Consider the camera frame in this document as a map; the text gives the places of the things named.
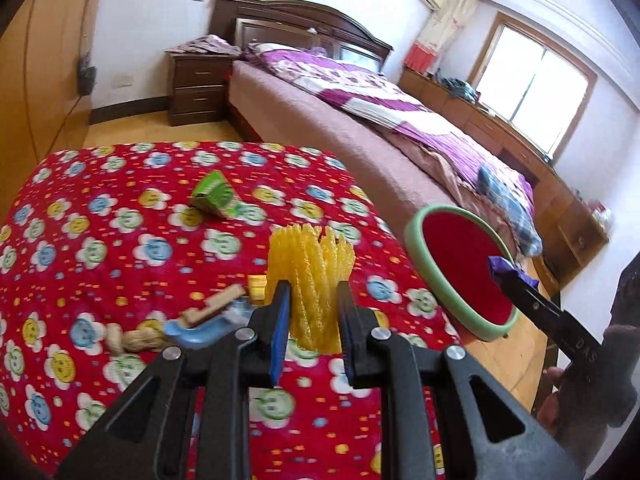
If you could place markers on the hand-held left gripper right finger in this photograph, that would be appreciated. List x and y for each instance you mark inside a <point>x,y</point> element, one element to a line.
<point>347,335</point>

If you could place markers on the dark wooden nightstand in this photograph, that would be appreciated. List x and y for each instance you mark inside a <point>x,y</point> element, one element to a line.
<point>197,90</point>

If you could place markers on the person's right hand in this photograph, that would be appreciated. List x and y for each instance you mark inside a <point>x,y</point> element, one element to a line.
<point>549,410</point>

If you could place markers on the blue toy with wooden piece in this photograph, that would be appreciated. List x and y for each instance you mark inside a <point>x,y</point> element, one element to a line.
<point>200,335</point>

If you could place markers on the window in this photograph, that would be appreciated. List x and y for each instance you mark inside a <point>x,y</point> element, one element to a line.
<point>535,80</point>

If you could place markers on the brown fringed blanket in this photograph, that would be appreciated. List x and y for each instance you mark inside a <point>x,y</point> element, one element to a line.
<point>440,170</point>

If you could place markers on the dark wooden headboard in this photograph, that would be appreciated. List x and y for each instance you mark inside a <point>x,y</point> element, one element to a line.
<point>280,17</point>

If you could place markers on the beige wooden piece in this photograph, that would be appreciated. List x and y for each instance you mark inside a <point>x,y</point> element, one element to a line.
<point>215,305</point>

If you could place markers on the purple wrapper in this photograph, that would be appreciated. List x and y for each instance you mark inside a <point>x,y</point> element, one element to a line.
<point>502,266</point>

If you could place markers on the red bucket with green rim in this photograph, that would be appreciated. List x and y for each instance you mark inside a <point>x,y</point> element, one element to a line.
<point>460,260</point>

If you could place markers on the curtain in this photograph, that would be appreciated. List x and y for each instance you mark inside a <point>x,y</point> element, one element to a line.
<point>440,30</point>

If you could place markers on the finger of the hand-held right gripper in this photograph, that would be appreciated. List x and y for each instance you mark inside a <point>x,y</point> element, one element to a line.
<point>530,300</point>

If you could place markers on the yellow foam net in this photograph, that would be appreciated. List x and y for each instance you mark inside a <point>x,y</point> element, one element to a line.
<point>312,285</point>

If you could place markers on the green carton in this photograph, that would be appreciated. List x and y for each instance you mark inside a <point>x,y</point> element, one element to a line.
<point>215,192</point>

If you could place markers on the teal clothes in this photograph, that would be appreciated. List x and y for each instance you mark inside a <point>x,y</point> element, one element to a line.
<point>457,89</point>

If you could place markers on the blue plaid pillow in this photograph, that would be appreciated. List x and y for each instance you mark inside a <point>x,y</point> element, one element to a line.
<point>510,205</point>

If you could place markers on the bed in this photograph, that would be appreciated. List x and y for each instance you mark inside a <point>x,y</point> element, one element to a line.
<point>320,130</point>

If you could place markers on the wooden wardrobe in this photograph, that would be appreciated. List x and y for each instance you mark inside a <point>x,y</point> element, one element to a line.
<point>40,60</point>

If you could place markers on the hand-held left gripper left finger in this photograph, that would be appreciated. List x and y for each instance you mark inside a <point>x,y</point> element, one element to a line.
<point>280,330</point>

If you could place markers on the wooden window cabinet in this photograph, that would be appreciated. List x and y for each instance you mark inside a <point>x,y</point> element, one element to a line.
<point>500,135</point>

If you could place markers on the wall socket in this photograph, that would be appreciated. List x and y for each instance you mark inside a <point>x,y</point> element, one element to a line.
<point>125,79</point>

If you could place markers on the patterned cloth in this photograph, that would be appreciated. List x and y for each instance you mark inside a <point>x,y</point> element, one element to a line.
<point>205,45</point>

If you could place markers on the small yellow box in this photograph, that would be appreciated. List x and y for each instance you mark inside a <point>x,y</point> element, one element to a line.
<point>257,287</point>

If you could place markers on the purple patterned quilt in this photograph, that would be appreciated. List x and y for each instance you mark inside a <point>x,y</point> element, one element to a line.
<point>350,85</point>

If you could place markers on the red smiley printed tablecloth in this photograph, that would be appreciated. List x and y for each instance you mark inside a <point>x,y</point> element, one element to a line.
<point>125,260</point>

